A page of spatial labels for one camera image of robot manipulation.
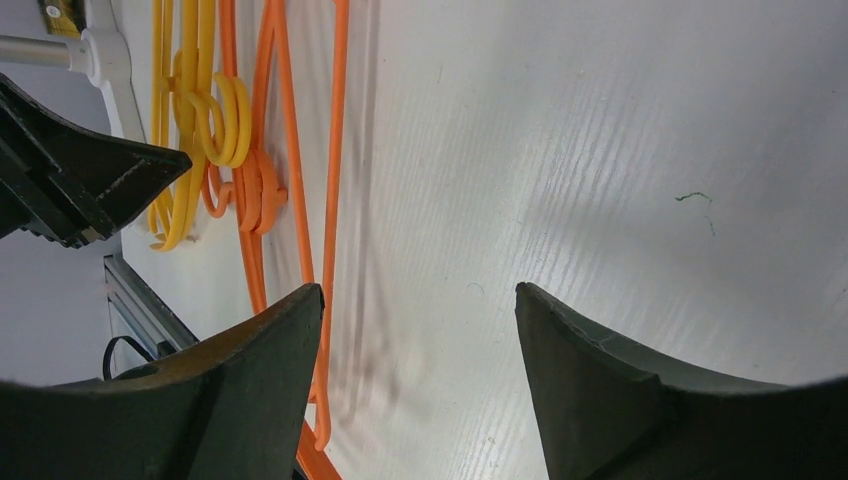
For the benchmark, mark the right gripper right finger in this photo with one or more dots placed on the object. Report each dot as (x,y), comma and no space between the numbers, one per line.
(609,407)

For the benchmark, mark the white clothes rack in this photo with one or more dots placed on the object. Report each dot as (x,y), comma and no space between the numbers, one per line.
(100,53)

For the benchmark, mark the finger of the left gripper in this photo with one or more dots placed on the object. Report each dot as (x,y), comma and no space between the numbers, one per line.
(71,185)

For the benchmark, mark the amber plastic hanger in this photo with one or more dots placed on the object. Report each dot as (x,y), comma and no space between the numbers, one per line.
(202,112)

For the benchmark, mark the orange plastic hanger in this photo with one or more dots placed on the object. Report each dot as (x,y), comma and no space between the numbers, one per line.
(257,194)

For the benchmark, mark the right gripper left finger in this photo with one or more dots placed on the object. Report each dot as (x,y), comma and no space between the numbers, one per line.
(229,407)

